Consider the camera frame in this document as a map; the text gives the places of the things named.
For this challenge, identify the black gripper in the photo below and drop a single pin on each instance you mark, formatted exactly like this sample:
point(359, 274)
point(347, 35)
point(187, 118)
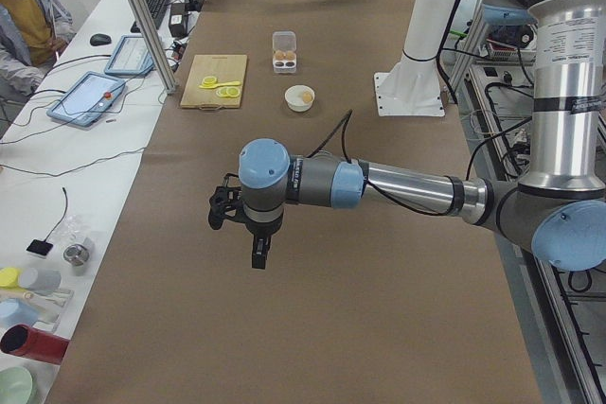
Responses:
point(261, 230)

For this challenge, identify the clear plastic egg box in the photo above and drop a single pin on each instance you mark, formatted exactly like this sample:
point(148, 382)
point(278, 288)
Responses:
point(284, 48)

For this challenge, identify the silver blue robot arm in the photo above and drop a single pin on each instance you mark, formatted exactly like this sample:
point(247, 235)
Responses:
point(556, 210)

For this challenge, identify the black box with label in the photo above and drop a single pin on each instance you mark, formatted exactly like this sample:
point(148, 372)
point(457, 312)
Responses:
point(178, 20)

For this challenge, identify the white round bowl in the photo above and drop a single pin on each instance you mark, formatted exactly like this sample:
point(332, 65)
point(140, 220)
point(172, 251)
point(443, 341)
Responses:
point(293, 98)

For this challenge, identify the yellow plastic spoon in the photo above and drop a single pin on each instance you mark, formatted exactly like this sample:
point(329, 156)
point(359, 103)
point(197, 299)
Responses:
point(216, 85)

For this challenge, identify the yellow lemon slice toy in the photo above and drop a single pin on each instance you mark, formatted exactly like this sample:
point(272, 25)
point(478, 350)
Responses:
point(209, 82)

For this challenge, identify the wooden cutting board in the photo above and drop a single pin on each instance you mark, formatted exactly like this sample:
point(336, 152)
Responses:
point(225, 68)

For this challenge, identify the small metal cylinder block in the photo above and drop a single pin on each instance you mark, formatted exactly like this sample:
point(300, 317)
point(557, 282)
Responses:
point(78, 255)

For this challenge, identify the grey cup lying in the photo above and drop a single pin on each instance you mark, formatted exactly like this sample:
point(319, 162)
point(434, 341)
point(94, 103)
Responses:
point(40, 280)

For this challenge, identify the black square pad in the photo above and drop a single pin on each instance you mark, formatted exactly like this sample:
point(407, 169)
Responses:
point(39, 247)

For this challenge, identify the blue teach pendant far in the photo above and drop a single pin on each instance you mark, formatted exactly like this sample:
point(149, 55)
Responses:
point(130, 59)

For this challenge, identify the blue teach pendant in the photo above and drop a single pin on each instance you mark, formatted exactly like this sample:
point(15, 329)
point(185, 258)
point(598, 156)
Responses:
point(87, 100)
point(130, 59)

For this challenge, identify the blue teach pendant near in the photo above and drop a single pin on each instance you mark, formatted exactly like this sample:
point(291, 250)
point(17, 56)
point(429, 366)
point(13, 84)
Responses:
point(87, 100)

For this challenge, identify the yellow cup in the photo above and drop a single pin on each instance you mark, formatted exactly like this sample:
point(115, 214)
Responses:
point(9, 278)

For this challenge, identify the light blue cup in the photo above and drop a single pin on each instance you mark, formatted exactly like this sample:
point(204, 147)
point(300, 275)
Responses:
point(17, 312)

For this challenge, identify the red cylinder cup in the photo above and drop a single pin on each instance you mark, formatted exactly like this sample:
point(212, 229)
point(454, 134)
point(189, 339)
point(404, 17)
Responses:
point(34, 344)

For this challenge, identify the black computer mouse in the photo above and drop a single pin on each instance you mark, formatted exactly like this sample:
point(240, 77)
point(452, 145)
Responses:
point(100, 39)

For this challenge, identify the black keyboard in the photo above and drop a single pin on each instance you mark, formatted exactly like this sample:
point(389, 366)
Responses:
point(157, 10)

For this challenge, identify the green bowl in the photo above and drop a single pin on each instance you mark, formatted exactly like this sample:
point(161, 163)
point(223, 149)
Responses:
point(17, 386)

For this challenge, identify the seated person yellow shirt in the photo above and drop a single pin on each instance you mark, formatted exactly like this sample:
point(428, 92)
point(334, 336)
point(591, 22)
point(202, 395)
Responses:
point(34, 33)

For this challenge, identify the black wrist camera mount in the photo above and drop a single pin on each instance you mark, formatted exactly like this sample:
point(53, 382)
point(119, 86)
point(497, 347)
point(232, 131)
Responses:
point(226, 204)

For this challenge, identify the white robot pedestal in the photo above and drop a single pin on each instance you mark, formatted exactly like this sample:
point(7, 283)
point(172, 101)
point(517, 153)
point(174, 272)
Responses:
point(412, 87)

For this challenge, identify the aluminium frame post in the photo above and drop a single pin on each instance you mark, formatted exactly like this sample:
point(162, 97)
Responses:
point(154, 45)

